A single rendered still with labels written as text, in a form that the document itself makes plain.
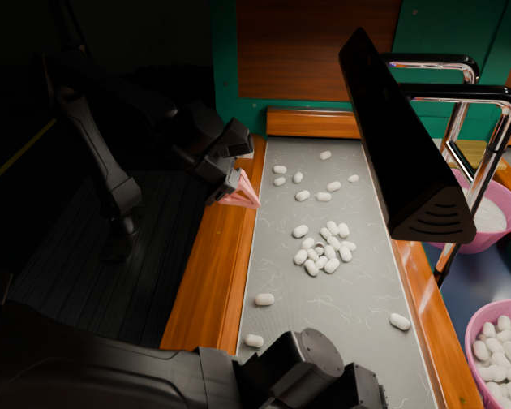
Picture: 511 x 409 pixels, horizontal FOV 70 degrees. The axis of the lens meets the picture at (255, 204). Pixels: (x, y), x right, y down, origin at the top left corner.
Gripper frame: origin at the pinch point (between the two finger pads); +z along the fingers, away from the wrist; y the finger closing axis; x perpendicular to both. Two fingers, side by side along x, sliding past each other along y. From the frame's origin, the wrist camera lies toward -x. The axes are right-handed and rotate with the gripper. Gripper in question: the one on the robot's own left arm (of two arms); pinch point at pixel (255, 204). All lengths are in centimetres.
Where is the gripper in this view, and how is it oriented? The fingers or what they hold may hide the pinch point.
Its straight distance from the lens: 72.0
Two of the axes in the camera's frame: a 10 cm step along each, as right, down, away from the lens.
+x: -6.4, 5.7, 5.1
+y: 1.0, -6.0, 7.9
